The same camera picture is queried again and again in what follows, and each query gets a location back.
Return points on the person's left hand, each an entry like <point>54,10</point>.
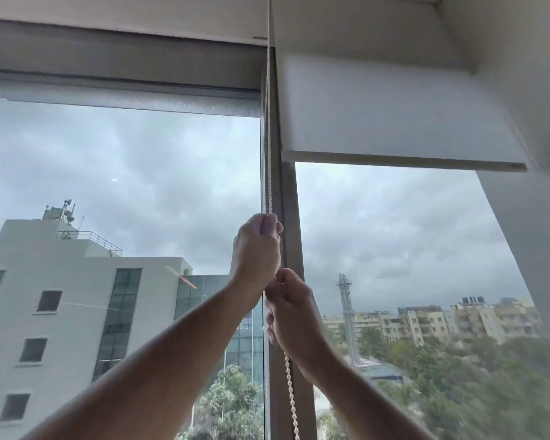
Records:
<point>254,251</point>

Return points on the grey roller blind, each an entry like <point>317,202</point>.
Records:
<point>119,82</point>

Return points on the row of beige apartment buildings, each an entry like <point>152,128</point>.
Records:
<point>440,323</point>

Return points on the white office building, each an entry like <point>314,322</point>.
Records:
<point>68,316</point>

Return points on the green trees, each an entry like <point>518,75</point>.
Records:
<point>463,389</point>

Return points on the person's right hand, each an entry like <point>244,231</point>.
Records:
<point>295,316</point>

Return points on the white roller blind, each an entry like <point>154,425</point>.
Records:
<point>394,114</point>

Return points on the person's left fingers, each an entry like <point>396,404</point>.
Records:
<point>270,224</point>

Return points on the person's left forearm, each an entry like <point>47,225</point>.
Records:
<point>165,361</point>

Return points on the rooftop antenna mast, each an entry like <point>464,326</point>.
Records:
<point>65,210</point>

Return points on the lattice tower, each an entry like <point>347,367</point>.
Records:
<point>349,316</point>

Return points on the person's right fingers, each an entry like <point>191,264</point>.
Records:
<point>271,323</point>

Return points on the grey window mullion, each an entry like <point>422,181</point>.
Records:
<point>289,201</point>

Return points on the person's right forearm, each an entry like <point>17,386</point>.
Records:
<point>362,398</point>

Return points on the glass facade building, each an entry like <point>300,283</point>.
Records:
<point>243,343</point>

